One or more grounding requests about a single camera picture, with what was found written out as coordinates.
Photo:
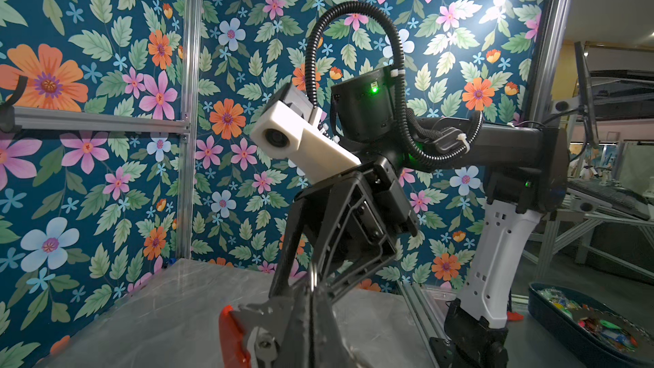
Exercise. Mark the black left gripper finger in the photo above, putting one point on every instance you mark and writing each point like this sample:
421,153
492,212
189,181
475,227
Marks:
312,337

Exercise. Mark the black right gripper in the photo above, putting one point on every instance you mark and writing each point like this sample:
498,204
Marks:
352,221

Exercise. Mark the red keyring opener tool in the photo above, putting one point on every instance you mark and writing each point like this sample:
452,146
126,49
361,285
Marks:
251,335

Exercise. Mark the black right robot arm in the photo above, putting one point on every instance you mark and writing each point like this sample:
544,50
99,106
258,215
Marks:
520,170

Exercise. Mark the dark bin of items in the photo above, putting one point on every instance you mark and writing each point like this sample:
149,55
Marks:
595,333

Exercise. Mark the aluminium back top beam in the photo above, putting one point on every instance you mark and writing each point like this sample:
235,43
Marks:
51,120

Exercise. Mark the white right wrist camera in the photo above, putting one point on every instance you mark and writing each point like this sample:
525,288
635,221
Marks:
288,129

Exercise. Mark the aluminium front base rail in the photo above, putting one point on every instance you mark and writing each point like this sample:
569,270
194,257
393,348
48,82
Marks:
424,317

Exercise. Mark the aluminium front right post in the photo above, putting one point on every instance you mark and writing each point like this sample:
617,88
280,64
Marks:
545,58

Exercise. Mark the aluminium post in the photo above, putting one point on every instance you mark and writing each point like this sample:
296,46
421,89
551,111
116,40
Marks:
545,58
190,105

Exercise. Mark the aluminium back right post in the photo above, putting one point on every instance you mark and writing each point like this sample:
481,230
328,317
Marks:
190,105

